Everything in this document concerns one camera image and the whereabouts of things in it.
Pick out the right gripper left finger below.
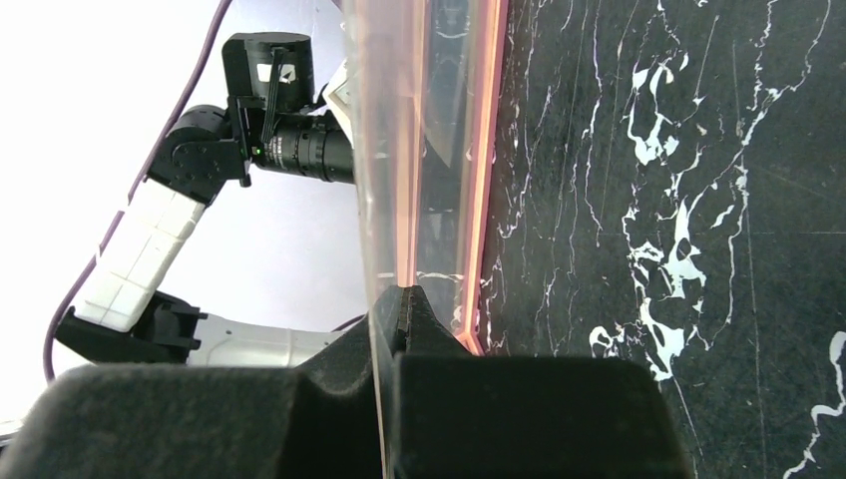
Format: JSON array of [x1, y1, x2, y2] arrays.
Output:
[[1, 287, 397, 478]]

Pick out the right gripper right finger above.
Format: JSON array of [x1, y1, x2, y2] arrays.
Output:
[[389, 286, 691, 478]]

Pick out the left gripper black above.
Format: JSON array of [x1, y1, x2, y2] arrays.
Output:
[[253, 112, 355, 185]]

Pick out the clear acrylic sheet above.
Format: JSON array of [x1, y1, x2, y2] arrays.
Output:
[[343, 1, 455, 478]]

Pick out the pink wooden photo frame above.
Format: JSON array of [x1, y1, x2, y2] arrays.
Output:
[[393, 1, 509, 355]]

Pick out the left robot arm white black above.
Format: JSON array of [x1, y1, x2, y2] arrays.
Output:
[[50, 32, 354, 367]]

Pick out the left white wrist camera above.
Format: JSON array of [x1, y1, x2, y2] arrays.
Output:
[[321, 59, 353, 141]]

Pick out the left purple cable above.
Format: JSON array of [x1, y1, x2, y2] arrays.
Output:
[[42, 0, 233, 383]]

